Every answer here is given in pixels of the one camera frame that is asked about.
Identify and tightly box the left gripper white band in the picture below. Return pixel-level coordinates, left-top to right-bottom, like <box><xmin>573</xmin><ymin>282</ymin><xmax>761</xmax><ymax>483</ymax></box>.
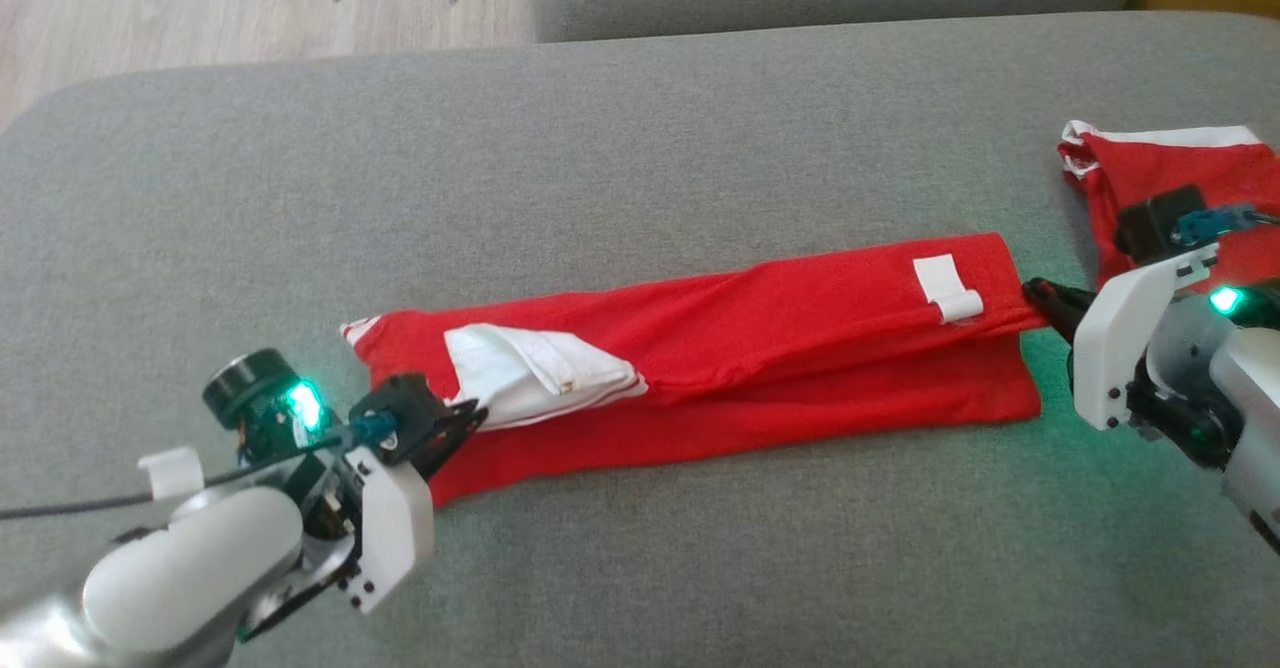
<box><xmin>340</xmin><ymin>403</ymin><xmax>491</xmax><ymax>616</ymax></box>

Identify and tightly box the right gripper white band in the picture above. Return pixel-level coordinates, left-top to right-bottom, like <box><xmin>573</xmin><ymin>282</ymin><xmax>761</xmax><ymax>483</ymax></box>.
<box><xmin>1022</xmin><ymin>243</ymin><xmax>1221</xmax><ymax>432</ymax></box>

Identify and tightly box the red basketball shorts white trim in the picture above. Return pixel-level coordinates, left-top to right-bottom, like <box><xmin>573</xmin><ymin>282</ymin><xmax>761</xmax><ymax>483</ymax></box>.
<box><xmin>1057</xmin><ymin>119</ymin><xmax>1280</xmax><ymax>295</ymax></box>

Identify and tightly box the red Bulls 23 jersey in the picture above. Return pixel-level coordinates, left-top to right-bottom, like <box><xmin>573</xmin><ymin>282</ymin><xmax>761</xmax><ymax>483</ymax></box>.
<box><xmin>339</xmin><ymin>232</ymin><xmax>1050</xmax><ymax>510</ymax></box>

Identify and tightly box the grey sofa seat cushion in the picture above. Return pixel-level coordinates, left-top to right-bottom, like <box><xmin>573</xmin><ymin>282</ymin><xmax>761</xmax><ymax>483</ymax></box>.
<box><xmin>0</xmin><ymin>12</ymin><xmax>1280</xmax><ymax>668</ymax></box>

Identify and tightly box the left black cable blue plug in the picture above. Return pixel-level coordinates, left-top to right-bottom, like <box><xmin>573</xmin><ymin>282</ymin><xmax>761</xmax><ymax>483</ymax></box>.
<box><xmin>0</xmin><ymin>415</ymin><xmax>394</xmax><ymax>522</ymax></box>

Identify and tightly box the black cable blue plug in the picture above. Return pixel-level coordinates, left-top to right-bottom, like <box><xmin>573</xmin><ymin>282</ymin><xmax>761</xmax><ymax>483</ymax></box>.
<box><xmin>1174</xmin><ymin>202</ymin><xmax>1280</xmax><ymax>247</ymax></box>
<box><xmin>0</xmin><ymin>415</ymin><xmax>394</xmax><ymax>522</ymax></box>

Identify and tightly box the right black cable blue plug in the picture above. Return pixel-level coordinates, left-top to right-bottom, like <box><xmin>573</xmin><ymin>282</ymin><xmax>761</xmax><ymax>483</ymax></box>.
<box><xmin>1174</xmin><ymin>202</ymin><xmax>1280</xmax><ymax>247</ymax></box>

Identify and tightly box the white cable clip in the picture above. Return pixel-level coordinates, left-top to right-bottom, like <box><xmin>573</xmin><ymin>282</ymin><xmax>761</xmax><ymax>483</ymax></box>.
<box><xmin>136</xmin><ymin>445</ymin><xmax>208</xmax><ymax>502</ymax></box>

